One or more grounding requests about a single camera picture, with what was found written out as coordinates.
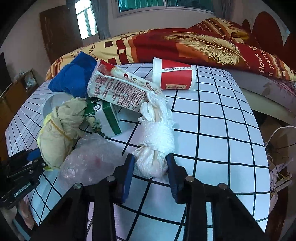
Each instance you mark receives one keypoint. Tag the small bright window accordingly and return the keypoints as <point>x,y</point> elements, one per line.
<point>85,17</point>

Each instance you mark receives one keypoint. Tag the grey curtain left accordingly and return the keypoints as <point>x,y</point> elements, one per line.
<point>100,11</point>

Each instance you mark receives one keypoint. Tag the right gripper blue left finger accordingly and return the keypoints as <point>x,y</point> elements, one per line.
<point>126,177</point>

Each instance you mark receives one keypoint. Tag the wooden side shelf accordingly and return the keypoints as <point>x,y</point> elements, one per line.
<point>11,101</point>

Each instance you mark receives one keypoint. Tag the clear plastic bag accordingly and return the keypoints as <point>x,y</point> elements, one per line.
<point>93,159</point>

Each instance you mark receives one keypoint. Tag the red white paper cup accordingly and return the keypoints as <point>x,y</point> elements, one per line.
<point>171,75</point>

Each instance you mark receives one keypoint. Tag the beige bag with rubber band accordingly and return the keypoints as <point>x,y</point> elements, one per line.
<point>60,131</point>

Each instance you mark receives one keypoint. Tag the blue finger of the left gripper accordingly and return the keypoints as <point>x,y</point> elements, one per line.
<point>33,155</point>

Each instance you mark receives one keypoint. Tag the red heart-shaped headboard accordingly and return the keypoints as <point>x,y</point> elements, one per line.
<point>267,33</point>

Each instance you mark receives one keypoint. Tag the red yellow printed blanket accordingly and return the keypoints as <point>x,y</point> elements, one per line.
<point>212,42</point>

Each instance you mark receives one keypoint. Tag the white bed frame with mattress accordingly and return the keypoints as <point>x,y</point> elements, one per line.
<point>267,95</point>

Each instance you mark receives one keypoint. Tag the blue cloth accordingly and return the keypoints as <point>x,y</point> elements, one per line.
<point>74,77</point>

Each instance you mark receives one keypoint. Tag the white black grid tablecloth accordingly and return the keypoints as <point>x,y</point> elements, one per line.
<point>217,140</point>

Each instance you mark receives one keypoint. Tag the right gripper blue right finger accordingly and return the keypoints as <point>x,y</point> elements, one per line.
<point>176,176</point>

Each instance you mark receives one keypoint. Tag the green curtained window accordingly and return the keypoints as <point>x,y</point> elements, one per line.
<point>124,7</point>

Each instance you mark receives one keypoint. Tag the white knotted tissue bundle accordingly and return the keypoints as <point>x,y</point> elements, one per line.
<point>156,139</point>

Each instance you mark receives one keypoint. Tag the brown wooden door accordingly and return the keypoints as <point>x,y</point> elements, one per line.
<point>60,31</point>

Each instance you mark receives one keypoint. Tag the green white carton box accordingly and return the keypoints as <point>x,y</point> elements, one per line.
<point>102,117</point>

